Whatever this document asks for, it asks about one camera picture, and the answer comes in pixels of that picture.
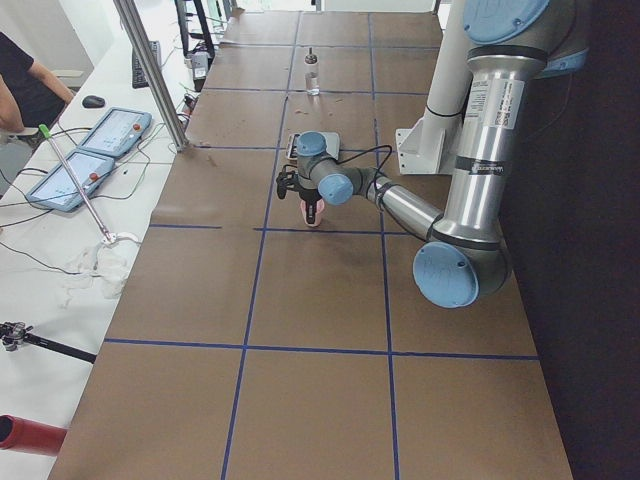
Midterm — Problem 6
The far blue teach pendant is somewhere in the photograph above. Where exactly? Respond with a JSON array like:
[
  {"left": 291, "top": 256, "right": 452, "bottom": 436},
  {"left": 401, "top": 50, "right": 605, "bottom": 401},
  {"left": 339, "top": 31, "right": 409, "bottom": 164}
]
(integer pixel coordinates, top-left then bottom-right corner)
[{"left": 78, "top": 107, "right": 152, "bottom": 158}]

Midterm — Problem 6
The red cylinder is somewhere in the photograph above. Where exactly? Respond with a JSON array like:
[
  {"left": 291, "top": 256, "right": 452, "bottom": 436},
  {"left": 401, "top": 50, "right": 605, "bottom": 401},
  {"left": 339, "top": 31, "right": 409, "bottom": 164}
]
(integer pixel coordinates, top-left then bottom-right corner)
[{"left": 1, "top": 415, "right": 67, "bottom": 456}]

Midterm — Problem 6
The near blue teach pendant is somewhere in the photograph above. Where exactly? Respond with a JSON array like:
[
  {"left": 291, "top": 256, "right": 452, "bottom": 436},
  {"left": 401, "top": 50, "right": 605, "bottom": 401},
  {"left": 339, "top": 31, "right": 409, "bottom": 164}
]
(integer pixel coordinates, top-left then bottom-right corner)
[{"left": 26, "top": 150, "right": 115, "bottom": 212}]

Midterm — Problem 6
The pink plastic cup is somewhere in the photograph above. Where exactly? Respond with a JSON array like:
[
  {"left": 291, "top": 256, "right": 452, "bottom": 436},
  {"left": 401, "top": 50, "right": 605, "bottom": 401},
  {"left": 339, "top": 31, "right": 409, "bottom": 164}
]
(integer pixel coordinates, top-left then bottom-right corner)
[{"left": 300, "top": 200, "right": 325, "bottom": 228}]

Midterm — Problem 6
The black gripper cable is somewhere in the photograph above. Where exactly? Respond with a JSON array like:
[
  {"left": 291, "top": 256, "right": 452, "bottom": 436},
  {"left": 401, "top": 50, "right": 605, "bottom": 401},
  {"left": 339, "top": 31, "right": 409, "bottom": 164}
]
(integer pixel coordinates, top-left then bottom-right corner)
[{"left": 335, "top": 144, "right": 441, "bottom": 237}]

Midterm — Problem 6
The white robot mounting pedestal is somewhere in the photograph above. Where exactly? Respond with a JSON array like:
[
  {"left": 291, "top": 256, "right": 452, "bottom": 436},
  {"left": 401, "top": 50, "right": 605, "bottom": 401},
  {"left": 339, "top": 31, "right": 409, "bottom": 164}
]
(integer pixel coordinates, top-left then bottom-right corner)
[{"left": 396, "top": 0, "right": 472, "bottom": 175}]

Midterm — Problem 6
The black keyboard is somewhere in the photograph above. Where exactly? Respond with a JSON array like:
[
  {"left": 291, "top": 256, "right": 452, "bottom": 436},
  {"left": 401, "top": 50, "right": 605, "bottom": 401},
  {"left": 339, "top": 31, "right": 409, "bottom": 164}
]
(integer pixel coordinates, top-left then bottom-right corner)
[{"left": 130, "top": 40, "right": 162, "bottom": 91}]

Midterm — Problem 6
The black computer mouse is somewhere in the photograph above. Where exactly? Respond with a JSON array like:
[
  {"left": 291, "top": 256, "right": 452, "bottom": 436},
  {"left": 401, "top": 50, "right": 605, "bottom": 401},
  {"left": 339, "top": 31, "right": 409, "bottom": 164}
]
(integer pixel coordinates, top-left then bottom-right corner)
[{"left": 82, "top": 95, "right": 106, "bottom": 109}]

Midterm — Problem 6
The black tripod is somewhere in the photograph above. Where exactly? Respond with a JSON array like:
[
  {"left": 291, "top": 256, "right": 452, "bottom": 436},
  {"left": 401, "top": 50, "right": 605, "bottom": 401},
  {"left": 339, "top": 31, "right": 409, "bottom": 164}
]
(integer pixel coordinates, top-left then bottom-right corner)
[{"left": 1, "top": 322, "right": 97, "bottom": 364}]

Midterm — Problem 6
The person in black shirt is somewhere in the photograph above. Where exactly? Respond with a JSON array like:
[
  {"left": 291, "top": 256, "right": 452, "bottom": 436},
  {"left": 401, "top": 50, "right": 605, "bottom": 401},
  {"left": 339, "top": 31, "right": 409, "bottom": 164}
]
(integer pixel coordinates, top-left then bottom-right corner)
[{"left": 1, "top": 33, "right": 75, "bottom": 133}]

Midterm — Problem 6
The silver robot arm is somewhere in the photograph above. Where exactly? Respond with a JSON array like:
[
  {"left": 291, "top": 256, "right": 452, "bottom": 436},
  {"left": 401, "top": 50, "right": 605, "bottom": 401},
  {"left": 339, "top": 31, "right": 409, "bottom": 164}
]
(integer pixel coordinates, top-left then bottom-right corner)
[{"left": 276, "top": 1, "right": 592, "bottom": 308}]

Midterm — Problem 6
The silver digital kitchen scale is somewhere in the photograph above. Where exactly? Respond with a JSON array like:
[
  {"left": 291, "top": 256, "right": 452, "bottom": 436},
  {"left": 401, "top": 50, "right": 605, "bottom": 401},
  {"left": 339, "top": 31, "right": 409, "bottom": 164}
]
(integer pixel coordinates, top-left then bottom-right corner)
[{"left": 286, "top": 131, "right": 340, "bottom": 162}]

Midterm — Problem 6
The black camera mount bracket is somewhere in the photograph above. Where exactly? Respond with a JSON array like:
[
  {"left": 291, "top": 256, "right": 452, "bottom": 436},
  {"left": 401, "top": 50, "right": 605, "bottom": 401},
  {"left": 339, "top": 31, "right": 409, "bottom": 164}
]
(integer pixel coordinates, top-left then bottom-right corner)
[{"left": 276, "top": 164, "right": 300, "bottom": 200}]

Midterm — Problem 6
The blue teach pendant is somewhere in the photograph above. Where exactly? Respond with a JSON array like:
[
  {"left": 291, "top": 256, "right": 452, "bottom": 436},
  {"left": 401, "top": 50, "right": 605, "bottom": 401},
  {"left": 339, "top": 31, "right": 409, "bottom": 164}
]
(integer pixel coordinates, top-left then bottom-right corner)
[
  {"left": 78, "top": 107, "right": 152, "bottom": 158},
  {"left": 26, "top": 150, "right": 115, "bottom": 212}
]

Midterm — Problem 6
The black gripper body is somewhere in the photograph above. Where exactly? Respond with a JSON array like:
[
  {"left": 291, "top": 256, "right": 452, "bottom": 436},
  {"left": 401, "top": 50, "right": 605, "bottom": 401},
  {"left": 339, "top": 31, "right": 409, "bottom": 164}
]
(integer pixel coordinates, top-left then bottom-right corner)
[{"left": 295, "top": 172, "right": 320, "bottom": 205}]

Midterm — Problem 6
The crumpled white cloth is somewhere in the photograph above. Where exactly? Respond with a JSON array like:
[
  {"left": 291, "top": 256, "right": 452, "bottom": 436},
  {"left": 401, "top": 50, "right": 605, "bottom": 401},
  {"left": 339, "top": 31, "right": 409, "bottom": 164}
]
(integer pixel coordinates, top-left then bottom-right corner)
[{"left": 56, "top": 232, "right": 141, "bottom": 309}]

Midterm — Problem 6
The aluminium frame post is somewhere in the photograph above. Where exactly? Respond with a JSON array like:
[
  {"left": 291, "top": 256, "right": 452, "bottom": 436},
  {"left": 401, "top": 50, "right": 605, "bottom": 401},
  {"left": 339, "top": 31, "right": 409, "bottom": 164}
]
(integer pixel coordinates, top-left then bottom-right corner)
[{"left": 113, "top": 0, "right": 189, "bottom": 152}]

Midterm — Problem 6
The black box with label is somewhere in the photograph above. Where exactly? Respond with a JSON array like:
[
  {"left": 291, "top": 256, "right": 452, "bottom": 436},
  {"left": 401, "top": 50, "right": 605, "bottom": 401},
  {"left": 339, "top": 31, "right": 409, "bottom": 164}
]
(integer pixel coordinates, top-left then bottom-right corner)
[{"left": 190, "top": 51, "right": 210, "bottom": 92}]

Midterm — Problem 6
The metal rod green tip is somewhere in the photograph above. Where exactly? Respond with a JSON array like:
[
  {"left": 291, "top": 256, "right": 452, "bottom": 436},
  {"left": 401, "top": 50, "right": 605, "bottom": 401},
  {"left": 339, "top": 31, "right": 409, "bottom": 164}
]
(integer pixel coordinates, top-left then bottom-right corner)
[{"left": 38, "top": 124, "right": 116, "bottom": 245}]

